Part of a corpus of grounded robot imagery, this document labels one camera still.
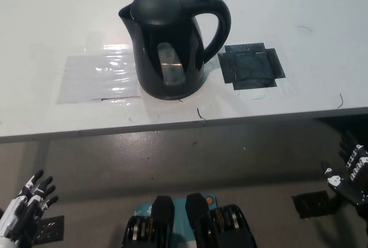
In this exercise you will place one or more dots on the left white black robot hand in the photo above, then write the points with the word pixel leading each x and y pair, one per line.
pixel 23 210

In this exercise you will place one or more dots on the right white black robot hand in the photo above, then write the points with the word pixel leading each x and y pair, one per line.
pixel 353 179

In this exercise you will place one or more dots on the black electric kettle with lid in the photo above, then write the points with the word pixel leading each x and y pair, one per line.
pixel 161 58

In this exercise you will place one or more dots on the black floor tape marker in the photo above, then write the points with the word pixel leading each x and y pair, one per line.
pixel 51 229
pixel 310 203

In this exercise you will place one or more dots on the clear plastic taped sheet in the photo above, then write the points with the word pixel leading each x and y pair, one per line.
pixel 95 78

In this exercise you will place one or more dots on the black tape patch on table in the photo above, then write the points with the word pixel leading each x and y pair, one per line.
pixel 250 68

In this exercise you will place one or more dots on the black metal table frame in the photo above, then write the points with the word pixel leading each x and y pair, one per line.
pixel 345 122

